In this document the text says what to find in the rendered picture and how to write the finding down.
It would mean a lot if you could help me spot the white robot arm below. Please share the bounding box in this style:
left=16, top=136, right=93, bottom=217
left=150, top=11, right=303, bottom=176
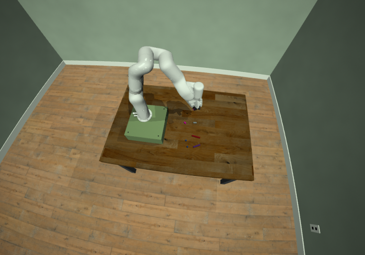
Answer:
left=128, top=46, right=204, bottom=122

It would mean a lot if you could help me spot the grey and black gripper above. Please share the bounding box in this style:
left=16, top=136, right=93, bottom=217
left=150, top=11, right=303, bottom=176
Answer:
left=193, top=100, right=202, bottom=111

